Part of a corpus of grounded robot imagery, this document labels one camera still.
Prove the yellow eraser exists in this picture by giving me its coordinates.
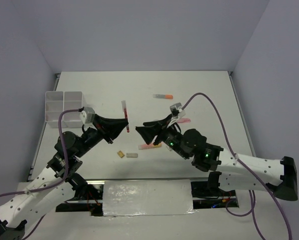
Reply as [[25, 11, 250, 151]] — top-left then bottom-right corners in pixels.
[[117, 150, 125, 158]]

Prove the white taped cover panel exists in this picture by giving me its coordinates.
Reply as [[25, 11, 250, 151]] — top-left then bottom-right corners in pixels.
[[102, 179, 195, 217]]

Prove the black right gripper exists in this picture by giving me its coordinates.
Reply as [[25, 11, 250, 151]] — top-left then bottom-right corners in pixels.
[[134, 113, 190, 160]]

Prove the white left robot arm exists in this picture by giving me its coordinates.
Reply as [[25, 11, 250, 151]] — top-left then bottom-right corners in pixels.
[[0, 109, 128, 240]]

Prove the orange grey utility knife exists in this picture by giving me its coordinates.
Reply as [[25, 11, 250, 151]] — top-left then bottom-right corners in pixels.
[[152, 94, 174, 100]]

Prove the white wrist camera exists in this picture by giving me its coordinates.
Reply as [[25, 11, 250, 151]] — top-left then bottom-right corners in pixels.
[[169, 102, 186, 124], [79, 107, 95, 125]]

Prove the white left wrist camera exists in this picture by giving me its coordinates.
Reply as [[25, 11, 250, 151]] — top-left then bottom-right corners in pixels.
[[79, 107, 95, 125]]

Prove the white compartment box left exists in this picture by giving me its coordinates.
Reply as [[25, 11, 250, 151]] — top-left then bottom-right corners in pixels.
[[44, 91, 64, 124]]

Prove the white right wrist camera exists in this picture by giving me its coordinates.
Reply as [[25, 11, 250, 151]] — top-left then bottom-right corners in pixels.
[[169, 102, 186, 124]]

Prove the grey eraser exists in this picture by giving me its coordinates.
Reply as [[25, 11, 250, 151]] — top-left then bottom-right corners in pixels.
[[126, 153, 138, 158]]

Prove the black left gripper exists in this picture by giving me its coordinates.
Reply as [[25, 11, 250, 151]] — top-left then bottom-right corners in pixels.
[[75, 113, 129, 158]]

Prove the red pen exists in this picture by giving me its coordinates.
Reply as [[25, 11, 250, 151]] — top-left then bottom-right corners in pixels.
[[121, 100, 130, 133]]

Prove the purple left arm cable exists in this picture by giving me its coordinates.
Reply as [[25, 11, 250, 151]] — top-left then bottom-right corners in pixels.
[[0, 107, 84, 240]]

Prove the pink correction tape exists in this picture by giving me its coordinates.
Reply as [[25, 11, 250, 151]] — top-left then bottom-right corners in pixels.
[[177, 118, 191, 124]]

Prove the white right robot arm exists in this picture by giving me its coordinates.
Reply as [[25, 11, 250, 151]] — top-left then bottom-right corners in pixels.
[[135, 115, 298, 201]]

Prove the pink orange highlighter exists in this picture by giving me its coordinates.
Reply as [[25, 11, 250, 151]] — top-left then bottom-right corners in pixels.
[[138, 143, 162, 150]]

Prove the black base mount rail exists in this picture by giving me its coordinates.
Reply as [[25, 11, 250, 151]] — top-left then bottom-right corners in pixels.
[[55, 179, 239, 217]]

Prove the white compartment box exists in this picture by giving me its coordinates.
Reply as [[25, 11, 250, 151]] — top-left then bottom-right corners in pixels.
[[63, 91, 85, 128], [44, 91, 64, 124]]

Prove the white compartment box right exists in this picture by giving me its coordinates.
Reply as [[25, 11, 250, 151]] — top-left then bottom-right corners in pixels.
[[63, 91, 85, 128]]

